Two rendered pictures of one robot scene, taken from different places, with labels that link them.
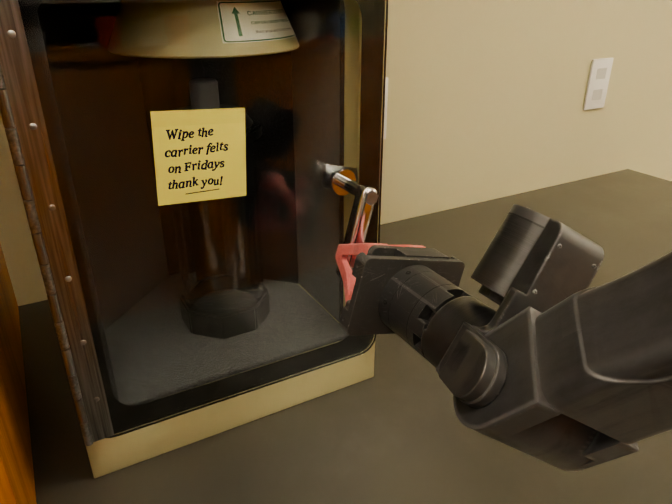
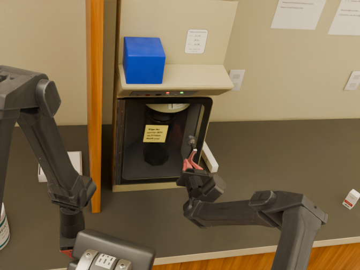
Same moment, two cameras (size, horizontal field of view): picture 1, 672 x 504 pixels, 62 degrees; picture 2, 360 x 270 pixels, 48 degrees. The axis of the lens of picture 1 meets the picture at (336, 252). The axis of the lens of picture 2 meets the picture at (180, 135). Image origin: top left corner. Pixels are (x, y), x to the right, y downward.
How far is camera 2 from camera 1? 0.94 m
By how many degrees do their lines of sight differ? 18
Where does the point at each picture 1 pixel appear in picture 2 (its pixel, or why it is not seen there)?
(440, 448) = not seen: hidden behind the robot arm
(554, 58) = (331, 68)
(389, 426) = not seen: hidden behind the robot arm
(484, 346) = (189, 203)
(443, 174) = (263, 105)
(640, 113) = not seen: outside the picture
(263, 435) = (156, 194)
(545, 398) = (192, 216)
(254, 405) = (156, 186)
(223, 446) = (144, 194)
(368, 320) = (181, 184)
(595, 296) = (205, 203)
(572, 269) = (215, 194)
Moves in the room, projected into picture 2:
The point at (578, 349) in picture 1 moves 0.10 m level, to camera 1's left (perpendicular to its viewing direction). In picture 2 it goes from (198, 211) to (165, 200)
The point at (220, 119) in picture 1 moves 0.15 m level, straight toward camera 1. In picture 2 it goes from (162, 127) to (155, 158)
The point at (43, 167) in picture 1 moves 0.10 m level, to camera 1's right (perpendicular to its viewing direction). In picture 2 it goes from (120, 133) to (149, 142)
